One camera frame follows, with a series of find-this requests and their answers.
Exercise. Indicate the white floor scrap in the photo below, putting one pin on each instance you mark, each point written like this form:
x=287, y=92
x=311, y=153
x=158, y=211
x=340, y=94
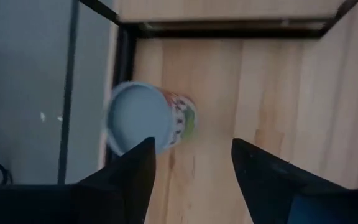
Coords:
x=60, y=118

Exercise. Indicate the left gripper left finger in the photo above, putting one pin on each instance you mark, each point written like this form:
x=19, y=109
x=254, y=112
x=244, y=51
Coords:
x=129, y=186

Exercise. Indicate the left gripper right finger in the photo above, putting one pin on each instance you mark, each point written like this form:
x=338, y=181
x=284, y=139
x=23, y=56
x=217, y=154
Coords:
x=259, y=180

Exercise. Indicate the black table frame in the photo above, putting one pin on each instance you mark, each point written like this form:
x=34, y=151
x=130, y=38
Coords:
x=124, y=62

